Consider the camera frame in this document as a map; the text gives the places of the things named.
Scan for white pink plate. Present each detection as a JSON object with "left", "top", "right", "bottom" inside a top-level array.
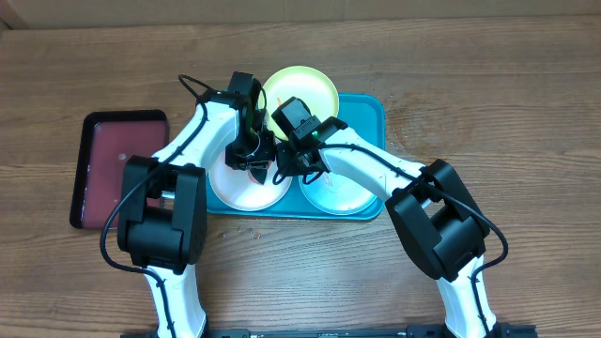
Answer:
[{"left": 208, "top": 151, "right": 292, "bottom": 211}]

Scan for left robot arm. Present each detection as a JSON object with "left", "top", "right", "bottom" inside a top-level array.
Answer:
[{"left": 107, "top": 72, "right": 276, "bottom": 337}]

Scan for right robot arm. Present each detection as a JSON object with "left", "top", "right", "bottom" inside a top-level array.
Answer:
[{"left": 271, "top": 98, "right": 497, "bottom": 337}]

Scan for teal plastic tray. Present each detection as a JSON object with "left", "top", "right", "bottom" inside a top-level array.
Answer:
[{"left": 207, "top": 94, "right": 385, "bottom": 222}]

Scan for dark red water tray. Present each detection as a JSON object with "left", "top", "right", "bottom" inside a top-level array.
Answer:
[{"left": 69, "top": 110, "right": 168, "bottom": 229}]

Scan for light blue plate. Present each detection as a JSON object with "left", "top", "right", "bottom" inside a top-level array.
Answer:
[{"left": 300, "top": 173, "right": 377, "bottom": 216}]

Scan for yellow plate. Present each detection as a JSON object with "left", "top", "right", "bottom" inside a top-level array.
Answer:
[{"left": 258, "top": 66, "right": 340, "bottom": 141}]

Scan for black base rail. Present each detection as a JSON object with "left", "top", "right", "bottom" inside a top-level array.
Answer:
[{"left": 120, "top": 323, "right": 539, "bottom": 338}]

